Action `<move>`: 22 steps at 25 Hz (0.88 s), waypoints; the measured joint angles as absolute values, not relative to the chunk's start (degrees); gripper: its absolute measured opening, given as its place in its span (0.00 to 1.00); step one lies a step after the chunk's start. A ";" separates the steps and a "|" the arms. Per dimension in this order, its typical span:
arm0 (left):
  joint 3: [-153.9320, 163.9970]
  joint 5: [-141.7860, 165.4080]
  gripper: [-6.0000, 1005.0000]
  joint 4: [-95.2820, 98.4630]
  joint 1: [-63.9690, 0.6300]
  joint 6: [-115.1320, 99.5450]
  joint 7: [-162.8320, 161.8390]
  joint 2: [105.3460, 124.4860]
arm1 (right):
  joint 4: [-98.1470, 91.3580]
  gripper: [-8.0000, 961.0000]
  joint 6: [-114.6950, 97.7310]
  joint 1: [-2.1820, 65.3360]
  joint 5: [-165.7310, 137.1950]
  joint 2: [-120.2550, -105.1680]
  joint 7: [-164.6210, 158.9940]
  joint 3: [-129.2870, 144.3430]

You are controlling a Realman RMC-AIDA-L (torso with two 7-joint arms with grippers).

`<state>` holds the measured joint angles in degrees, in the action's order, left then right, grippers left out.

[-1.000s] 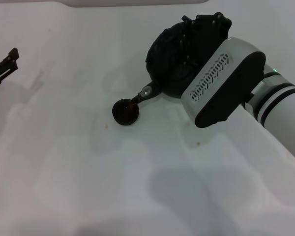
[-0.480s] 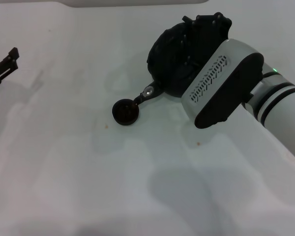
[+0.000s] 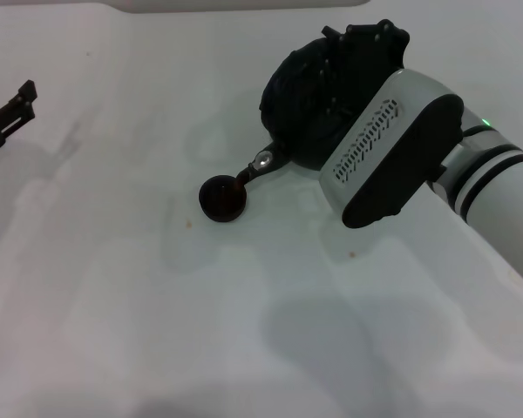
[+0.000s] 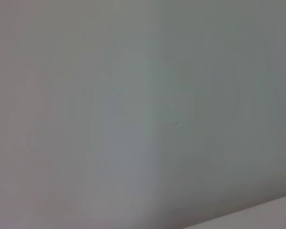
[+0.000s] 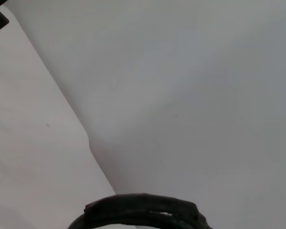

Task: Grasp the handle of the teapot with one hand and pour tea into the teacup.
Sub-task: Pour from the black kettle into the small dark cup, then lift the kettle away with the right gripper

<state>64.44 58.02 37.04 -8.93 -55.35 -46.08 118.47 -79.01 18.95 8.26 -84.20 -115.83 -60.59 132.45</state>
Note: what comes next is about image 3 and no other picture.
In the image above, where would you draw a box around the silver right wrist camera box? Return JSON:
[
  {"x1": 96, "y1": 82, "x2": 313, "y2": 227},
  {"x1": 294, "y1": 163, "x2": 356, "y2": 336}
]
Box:
[{"x1": 320, "y1": 68, "x2": 466, "y2": 230}]

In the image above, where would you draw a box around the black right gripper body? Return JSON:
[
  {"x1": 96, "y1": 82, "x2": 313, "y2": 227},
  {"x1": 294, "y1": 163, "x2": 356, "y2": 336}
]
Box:
[{"x1": 334, "y1": 18, "x2": 411, "y2": 119}]

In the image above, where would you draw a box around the small black teacup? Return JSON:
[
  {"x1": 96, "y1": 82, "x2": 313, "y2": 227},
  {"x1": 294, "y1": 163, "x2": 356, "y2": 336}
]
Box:
[{"x1": 198, "y1": 173, "x2": 248, "y2": 225}]

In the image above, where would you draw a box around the black round teapot with handle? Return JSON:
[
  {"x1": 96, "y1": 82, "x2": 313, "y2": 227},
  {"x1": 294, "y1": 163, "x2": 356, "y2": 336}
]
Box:
[{"x1": 234, "y1": 37, "x2": 363, "y2": 181}]

